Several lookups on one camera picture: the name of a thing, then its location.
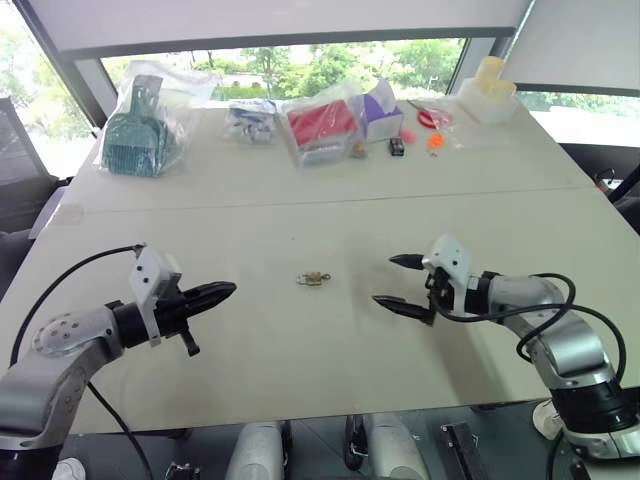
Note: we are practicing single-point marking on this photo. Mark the green dustpan in plastic bag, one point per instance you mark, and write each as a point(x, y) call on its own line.
point(135, 140)

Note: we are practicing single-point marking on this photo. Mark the purple white box in bag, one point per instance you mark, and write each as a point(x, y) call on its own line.
point(382, 117)

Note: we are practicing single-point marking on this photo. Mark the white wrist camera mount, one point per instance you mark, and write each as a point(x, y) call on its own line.
point(450, 255)
point(146, 280)

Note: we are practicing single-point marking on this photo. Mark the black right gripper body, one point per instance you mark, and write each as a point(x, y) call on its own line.
point(447, 295)

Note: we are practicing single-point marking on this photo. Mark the white roller blind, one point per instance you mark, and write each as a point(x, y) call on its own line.
point(270, 20)
point(580, 45)

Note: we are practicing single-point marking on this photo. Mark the small metal clip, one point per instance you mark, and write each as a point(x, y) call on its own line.
point(315, 278)

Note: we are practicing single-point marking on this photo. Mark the small pink object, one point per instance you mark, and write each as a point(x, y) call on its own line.
point(410, 136)

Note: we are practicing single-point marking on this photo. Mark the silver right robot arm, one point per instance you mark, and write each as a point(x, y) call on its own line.
point(565, 350)

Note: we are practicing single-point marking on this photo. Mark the small brown object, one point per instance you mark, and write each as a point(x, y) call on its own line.
point(358, 150)

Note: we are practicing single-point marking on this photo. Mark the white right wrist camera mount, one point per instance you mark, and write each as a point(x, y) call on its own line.
point(450, 255)

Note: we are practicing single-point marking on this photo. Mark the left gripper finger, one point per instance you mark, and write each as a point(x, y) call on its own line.
point(212, 289)
point(207, 304)

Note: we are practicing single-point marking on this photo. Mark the red item in plastic bag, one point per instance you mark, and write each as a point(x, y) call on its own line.
point(320, 125)

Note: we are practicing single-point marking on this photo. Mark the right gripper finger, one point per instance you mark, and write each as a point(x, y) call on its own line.
point(407, 261)
point(400, 305)

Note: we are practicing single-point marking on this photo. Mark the black office chair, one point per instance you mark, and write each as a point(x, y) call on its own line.
point(20, 165)

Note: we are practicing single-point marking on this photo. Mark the silver rounded shape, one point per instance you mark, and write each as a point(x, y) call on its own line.
point(257, 450)
point(397, 445)

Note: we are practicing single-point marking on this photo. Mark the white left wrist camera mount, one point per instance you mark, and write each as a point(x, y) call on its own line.
point(146, 280)

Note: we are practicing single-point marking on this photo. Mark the bag of blue white parts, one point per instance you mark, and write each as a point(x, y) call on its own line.
point(250, 122)

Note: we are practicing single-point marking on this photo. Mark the pale yellow cylinder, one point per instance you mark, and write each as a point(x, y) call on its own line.
point(489, 72)

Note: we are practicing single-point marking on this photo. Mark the small orange object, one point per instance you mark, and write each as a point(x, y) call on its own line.
point(436, 141)

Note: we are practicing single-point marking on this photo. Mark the red scissors in clear bag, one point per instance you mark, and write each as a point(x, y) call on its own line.
point(435, 116)

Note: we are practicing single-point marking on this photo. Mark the small silver metal part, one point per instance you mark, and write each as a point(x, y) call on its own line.
point(301, 280)

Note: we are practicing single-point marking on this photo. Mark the small black box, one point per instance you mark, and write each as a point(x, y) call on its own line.
point(397, 147)

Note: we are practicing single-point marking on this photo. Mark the black flat bar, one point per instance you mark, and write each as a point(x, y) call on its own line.
point(462, 450)

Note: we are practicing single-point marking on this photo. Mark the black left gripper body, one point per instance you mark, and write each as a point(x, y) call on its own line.
point(172, 315)

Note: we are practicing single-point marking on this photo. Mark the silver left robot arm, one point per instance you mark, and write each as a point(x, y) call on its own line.
point(55, 350)

